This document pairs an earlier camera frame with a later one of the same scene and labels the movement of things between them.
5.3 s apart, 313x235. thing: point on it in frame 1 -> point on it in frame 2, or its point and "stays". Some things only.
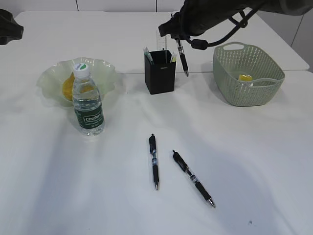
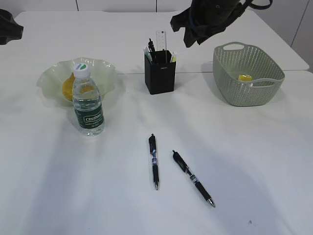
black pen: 182,56 -> 151,46
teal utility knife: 148,55 stays
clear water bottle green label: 87,102 stays
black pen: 152,141 stays
